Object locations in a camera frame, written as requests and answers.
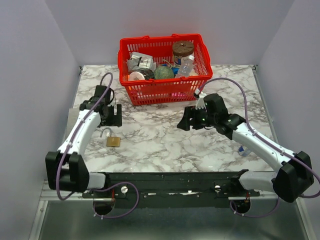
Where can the clear plastic bottle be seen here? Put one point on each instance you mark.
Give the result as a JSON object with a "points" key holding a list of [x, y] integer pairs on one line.
{"points": [[186, 67]]}

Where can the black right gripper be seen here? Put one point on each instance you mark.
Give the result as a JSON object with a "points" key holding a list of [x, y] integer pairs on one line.
{"points": [[190, 112]]}

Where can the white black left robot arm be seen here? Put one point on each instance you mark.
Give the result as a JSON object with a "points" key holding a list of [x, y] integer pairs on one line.
{"points": [[66, 168]]}

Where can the jar with brown lid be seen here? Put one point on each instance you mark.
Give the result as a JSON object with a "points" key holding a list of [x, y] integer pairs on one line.
{"points": [[181, 50]]}

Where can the blue razor package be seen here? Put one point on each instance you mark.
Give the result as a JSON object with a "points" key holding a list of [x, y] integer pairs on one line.
{"points": [[72, 118]]}

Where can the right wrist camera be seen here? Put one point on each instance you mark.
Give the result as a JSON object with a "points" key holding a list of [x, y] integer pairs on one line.
{"points": [[199, 96]]}

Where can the red bull can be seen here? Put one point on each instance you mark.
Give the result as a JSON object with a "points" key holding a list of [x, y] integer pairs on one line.
{"points": [[244, 151]]}

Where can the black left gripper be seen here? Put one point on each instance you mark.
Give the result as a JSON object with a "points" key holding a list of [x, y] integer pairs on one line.
{"points": [[115, 120]]}

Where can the grey foil pouch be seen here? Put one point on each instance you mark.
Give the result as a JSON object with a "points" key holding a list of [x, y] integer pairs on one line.
{"points": [[138, 61]]}

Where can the black metal base rail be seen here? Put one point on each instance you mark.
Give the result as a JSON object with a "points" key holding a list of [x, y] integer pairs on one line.
{"points": [[168, 190]]}

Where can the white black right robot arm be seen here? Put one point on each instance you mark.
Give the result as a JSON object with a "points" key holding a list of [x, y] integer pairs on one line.
{"points": [[291, 174]]}

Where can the red plastic shopping basket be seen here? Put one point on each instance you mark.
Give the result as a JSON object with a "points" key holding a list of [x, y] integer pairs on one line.
{"points": [[148, 92]]}

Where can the large brass padlock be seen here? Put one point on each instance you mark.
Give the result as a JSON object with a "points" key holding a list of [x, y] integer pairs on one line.
{"points": [[111, 141]]}

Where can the black tape roll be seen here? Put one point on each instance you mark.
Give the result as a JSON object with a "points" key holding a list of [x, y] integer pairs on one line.
{"points": [[141, 74]]}

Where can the green glitter ball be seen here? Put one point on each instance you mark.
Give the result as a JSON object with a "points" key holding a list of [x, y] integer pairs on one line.
{"points": [[163, 72]]}

